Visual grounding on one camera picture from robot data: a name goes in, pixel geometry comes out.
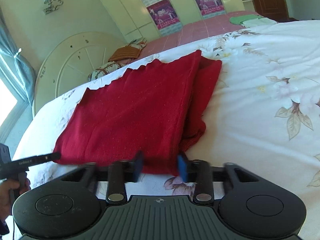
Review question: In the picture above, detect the blue grey curtain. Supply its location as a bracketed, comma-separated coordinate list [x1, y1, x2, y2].
[0, 10, 36, 108]

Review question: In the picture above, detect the green folded cloth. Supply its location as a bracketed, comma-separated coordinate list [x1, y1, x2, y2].
[229, 14, 263, 25]

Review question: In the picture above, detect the lower right purple poster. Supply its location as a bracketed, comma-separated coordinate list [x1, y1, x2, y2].
[195, 0, 226, 19]

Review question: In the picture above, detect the floral patterned pillow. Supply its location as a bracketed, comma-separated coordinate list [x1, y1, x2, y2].
[87, 61, 127, 81]

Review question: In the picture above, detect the cream wardrobe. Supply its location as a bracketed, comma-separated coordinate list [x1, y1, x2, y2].
[100, 0, 245, 42]

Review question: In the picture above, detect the pink checked bed cover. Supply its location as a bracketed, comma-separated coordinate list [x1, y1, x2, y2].
[139, 11, 257, 59]

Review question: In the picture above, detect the person's left hand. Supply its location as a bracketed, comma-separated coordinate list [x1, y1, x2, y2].
[0, 178, 30, 222]

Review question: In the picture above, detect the orange striped pillow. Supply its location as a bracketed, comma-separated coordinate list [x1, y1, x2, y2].
[108, 42, 146, 62]

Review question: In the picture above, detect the red knit sweater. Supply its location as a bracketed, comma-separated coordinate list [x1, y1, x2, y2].
[54, 50, 222, 175]

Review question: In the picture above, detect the wall lamp with shades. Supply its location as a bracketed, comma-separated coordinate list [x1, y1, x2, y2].
[43, 0, 63, 15]

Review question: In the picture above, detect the cream round headboard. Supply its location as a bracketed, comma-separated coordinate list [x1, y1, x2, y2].
[33, 31, 126, 116]

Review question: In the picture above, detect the lower left purple poster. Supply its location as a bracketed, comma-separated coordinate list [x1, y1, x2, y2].
[147, 0, 182, 36]

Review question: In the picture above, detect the white folded cloth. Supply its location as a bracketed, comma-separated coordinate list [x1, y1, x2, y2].
[241, 17, 277, 28]

